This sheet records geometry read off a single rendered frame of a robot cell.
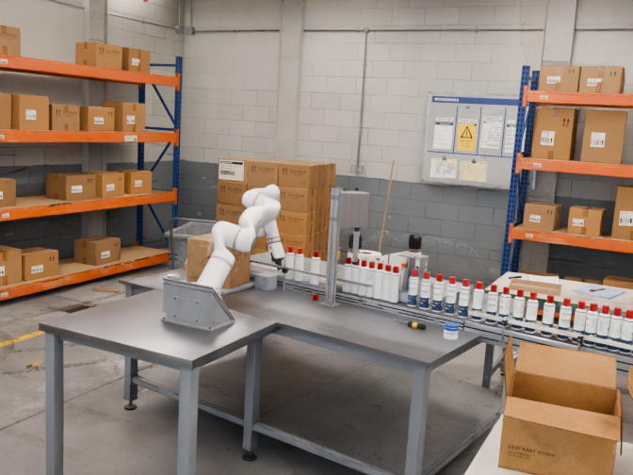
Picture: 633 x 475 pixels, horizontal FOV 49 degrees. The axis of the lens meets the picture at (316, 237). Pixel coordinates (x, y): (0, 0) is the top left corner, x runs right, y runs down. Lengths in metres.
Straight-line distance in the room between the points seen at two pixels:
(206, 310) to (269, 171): 4.24
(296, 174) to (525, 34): 2.90
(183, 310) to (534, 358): 1.70
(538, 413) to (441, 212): 6.19
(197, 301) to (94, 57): 4.66
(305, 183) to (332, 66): 2.02
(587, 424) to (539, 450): 0.22
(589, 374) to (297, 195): 5.18
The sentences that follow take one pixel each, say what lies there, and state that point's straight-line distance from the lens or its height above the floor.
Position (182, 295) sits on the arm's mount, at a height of 0.98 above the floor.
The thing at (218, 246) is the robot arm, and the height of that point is 1.20.
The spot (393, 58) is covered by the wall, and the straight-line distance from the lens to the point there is 8.56.
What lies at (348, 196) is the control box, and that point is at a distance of 3.86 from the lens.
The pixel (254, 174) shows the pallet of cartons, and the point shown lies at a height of 1.25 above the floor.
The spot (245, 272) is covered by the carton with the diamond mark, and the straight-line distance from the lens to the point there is 4.29.
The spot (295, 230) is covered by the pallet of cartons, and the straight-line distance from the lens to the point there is 7.45.
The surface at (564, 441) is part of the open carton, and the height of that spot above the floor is 0.91.
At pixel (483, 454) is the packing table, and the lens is 2.53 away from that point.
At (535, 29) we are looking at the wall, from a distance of 8.14.
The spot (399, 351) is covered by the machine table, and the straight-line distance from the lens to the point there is 3.30.
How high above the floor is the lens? 1.85
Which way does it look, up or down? 9 degrees down
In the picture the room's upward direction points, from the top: 3 degrees clockwise
